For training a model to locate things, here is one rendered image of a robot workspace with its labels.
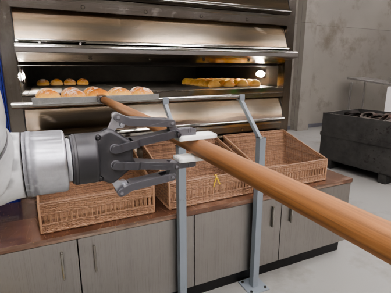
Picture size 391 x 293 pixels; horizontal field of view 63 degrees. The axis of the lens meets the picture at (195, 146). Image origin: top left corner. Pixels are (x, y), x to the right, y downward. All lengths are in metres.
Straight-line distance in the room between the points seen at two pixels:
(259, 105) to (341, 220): 2.23
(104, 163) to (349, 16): 8.13
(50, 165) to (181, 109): 1.78
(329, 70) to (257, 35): 5.67
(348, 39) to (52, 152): 8.17
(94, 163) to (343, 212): 0.32
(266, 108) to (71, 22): 1.46
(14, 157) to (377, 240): 0.40
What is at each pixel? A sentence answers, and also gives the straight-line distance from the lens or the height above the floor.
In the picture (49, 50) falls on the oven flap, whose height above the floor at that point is 1.41.
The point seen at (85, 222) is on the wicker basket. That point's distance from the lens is 1.67.
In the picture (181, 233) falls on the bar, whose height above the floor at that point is 0.48.
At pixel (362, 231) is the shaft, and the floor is 1.20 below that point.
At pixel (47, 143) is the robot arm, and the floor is 1.23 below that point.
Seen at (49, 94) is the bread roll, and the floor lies 1.21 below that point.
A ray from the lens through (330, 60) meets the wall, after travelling 8.05.
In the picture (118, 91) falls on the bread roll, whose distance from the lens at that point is 1.54.
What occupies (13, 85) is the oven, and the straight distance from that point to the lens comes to 2.00.
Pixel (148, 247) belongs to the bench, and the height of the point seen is 0.42.
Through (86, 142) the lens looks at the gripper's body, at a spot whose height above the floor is 1.22.
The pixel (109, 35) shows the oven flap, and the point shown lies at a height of 1.51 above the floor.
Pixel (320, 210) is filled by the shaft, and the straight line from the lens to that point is 0.32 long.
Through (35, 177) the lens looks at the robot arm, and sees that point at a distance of 0.46.
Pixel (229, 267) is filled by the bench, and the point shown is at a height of 0.16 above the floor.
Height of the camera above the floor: 1.32
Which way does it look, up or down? 14 degrees down
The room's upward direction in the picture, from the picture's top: straight up
